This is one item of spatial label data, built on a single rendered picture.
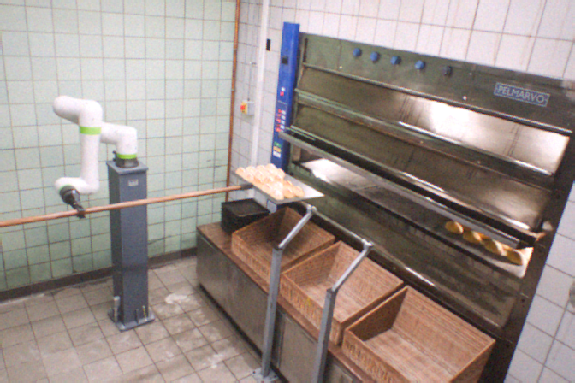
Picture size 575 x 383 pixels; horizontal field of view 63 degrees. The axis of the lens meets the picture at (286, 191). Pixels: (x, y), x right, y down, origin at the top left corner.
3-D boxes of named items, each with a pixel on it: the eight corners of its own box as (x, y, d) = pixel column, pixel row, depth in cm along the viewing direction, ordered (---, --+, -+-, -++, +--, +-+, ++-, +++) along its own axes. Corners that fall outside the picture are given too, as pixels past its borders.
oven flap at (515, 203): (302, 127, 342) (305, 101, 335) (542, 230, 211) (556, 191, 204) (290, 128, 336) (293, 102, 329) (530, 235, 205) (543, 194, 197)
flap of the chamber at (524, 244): (277, 136, 332) (299, 139, 344) (515, 250, 201) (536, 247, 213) (278, 132, 331) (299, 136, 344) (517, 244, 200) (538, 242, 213)
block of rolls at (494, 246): (499, 210, 300) (501, 203, 298) (577, 243, 265) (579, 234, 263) (440, 228, 266) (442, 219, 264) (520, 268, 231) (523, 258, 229)
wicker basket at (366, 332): (398, 322, 279) (407, 283, 269) (483, 384, 239) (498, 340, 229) (339, 351, 251) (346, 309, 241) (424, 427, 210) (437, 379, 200)
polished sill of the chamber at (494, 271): (297, 167, 353) (298, 162, 352) (524, 288, 222) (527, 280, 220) (290, 167, 350) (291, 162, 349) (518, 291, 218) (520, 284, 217)
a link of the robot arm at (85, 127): (86, 97, 265) (72, 98, 253) (107, 101, 262) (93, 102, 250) (86, 130, 269) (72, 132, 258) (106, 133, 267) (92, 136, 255)
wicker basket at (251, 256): (283, 237, 366) (287, 205, 356) (331, 272, 326) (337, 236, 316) (229, 251, 338) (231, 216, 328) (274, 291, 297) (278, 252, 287)
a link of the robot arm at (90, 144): (76, 131, 263) (81, 134, 255) (97, 131, 270) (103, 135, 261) (75, 192, 273) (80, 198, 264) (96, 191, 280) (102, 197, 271)
